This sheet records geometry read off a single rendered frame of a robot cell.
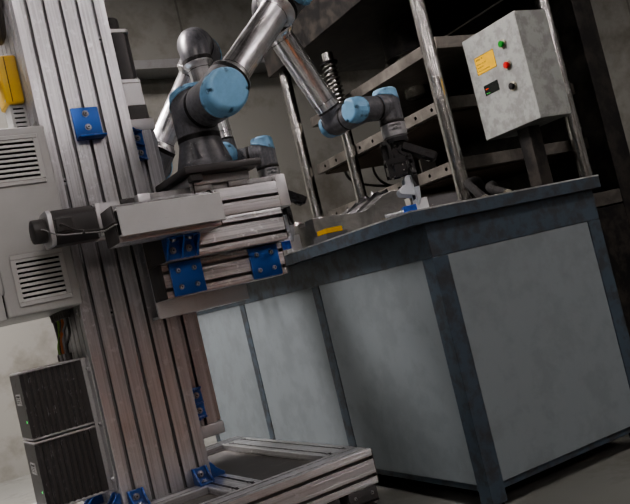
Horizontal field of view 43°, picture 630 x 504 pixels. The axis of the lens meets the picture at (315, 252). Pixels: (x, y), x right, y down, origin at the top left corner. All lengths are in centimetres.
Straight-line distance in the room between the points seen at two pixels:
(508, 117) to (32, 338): 321
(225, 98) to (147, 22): 384
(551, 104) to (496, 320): 109
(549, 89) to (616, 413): 120
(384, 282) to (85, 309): 82
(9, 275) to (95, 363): 31
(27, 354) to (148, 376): 296
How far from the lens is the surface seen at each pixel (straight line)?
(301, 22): 395
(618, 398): 247
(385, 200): 275
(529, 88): 300
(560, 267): 235
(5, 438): 507
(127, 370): 215
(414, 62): 344
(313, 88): 241
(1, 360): 507
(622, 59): 648
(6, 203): 209
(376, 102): 236
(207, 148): 212
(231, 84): 204
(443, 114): 316
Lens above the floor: 66
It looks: 3 degrees up
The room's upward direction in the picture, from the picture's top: 13 degrees counter-clockwise
